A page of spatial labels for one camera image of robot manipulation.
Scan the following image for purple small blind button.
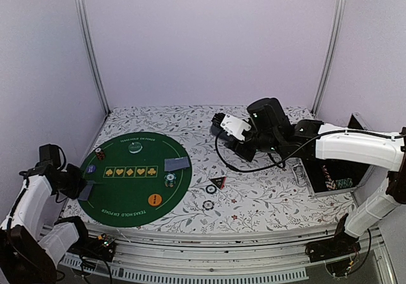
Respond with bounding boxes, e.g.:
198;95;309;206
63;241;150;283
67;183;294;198
86;164;96;174

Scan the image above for red black chip stack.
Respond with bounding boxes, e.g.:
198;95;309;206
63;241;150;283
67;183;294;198
95;148;105;160

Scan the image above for clear dealer button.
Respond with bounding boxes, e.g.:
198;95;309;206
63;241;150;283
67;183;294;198
128;142;143;154

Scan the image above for black white poker chip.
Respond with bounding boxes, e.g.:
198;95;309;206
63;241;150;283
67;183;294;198
206;185;217;194

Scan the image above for orange big blind button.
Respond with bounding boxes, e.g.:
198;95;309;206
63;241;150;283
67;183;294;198
148;193;162;207

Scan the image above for green white chip stack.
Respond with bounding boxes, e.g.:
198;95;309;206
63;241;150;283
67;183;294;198
164;173;176;188

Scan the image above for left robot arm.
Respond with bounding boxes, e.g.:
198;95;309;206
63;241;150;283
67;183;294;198
1;144;95;283

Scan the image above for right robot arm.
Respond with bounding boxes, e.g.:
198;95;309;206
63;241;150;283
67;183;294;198
213;98;405;262

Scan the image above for black red triangular chip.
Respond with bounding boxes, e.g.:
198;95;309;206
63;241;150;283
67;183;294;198
210;176;226;190

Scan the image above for green poker mat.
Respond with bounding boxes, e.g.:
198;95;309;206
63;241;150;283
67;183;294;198
78;132;192;228

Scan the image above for floral tablecloth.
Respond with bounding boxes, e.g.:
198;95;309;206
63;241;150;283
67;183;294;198
62;106;355;234

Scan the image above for poker chips in case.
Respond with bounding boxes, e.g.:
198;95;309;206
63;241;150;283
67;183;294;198
322;164;353;191

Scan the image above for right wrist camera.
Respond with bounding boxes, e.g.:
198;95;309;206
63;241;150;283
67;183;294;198
211;113;252;142

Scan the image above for front aluminium rail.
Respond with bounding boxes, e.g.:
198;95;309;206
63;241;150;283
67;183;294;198
58;224;397;283

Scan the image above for right aluminium frame post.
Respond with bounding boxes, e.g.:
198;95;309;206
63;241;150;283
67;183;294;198
311;0;346;117

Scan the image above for aluminium frame post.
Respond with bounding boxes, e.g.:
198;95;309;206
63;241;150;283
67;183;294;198
311;0;346;117
75;0;111;116

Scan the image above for left aluminium frame post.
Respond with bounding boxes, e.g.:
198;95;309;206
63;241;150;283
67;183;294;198
75;0;111;116

